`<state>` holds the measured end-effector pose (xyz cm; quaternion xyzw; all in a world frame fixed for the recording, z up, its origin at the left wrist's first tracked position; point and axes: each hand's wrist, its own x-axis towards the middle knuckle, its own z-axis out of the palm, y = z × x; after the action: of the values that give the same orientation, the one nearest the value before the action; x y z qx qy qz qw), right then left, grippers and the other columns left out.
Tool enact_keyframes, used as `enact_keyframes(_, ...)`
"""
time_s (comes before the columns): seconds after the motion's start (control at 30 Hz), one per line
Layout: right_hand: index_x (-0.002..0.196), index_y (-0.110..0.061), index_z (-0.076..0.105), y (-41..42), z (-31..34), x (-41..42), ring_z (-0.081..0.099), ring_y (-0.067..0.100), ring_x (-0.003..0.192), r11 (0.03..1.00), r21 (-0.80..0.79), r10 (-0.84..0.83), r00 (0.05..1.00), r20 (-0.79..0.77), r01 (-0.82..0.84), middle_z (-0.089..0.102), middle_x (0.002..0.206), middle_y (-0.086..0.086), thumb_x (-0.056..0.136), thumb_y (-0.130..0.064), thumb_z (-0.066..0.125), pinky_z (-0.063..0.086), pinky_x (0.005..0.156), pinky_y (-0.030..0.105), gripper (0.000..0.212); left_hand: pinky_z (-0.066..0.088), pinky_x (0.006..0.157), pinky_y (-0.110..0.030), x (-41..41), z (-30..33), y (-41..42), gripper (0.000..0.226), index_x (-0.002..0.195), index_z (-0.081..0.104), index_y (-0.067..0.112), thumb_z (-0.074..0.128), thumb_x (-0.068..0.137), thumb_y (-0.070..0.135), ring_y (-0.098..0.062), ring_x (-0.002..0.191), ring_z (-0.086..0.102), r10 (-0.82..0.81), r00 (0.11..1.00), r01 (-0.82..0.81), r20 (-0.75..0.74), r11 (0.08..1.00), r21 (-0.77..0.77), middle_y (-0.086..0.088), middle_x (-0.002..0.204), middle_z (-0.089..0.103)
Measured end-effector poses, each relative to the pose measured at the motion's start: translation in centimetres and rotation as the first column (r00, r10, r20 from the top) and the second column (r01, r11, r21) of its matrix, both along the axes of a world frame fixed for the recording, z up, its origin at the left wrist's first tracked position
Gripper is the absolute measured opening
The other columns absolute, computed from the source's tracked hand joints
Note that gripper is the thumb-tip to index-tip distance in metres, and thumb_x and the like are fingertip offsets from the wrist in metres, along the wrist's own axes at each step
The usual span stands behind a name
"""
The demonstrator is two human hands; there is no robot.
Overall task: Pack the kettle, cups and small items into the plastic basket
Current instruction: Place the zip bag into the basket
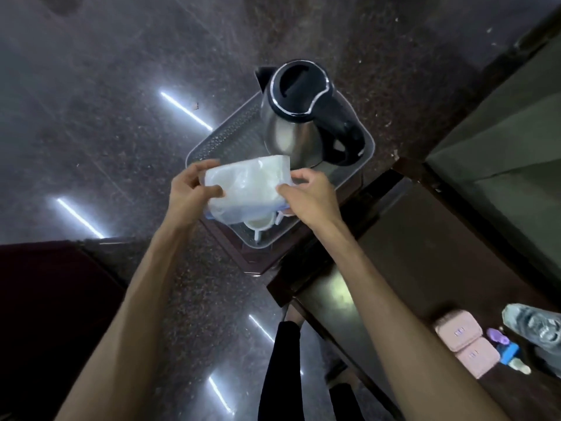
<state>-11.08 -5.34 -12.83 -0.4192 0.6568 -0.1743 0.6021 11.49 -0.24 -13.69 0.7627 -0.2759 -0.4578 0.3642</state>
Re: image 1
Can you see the person's left forearm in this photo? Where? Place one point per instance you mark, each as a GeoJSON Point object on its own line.
{"type": "Point", "coordinates": [127, 324]}

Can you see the dark maroon furniture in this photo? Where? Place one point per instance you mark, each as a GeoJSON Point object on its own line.
{"type": "Point", "coordinates": [48, 328]}

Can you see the brown plastic stool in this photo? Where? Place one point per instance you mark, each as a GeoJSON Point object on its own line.
{"type": "Point", "coordinates": [250, 260]}

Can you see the clear plastic basket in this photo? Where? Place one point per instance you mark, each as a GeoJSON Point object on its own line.
{"type": "Point", "coordinates": [232, 135]}

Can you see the clear zip bag blue seal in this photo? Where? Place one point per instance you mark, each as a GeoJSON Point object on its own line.
{"type": "Point", "coordinates": [245, 184]}

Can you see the small purple capped bottle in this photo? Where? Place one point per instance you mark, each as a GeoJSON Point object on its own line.
{"type": "Point", "coordinates": [496, 335]}

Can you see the small blue bottle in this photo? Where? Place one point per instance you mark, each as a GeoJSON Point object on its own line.
{"type": "Point", "coordinates": [509, 352]}

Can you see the dark wooden table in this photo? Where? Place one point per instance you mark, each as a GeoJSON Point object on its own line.
{"type": "Point", "coordinates": [416, 258]}

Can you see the person's right forearm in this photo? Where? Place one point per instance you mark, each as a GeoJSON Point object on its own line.
{"type": "Point", "coordinates": [407, 328]}

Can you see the small white cup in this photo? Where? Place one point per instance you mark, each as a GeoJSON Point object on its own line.
{"type": "Point", "coordinates": [280, 216]}
{"type": "Point", "coordinates": [258, 225]}

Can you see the small cream capped bottle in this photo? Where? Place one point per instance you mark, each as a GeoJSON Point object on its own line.
{"type": "Point", "coordinates": [520, 367]}

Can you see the green fabric armchair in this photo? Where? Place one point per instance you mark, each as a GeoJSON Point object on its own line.
{"type": "Point", "coordinates": [513, 170]}

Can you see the person's left leg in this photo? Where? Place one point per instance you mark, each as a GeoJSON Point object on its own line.
{"type": "Point", "coordinates": [280, 372]}

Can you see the person's left hand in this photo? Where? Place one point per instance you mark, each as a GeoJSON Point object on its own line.
{"type": "Point", "coordinates": [186, 199]}

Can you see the clear plastic water bottle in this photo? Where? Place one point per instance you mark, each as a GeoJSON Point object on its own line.
{"type": "Point", "coordinates": [534, 326]}

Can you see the person's right hand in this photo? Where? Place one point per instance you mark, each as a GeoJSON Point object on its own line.
{"type": "Point", "coordinates": [315, 201]}

